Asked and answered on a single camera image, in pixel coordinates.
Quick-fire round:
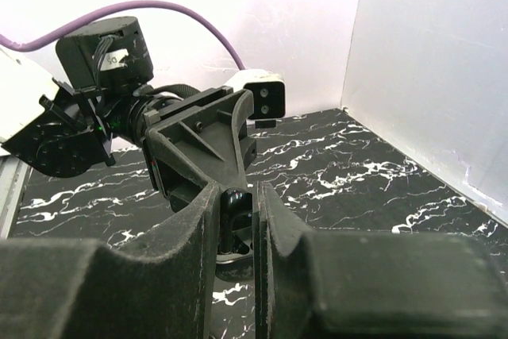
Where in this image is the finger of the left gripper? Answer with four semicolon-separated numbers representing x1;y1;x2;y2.
142;124;217;202
158;88;255;193

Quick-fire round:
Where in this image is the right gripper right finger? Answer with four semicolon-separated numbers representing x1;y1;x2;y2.
253;183;507;338

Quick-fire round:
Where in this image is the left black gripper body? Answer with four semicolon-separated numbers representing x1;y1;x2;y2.
140;87;259;213

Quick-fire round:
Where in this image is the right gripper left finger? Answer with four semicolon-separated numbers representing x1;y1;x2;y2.
1;183;220;338

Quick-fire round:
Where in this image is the black earbud charging case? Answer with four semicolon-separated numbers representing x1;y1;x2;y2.
216;188;253;283

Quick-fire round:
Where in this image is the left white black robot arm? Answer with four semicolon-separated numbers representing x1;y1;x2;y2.
4;17;257;211

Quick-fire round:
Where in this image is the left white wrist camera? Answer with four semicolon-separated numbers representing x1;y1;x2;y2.
225;69;286;129

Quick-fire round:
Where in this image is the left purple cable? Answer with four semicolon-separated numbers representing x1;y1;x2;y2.
0;0;245;72

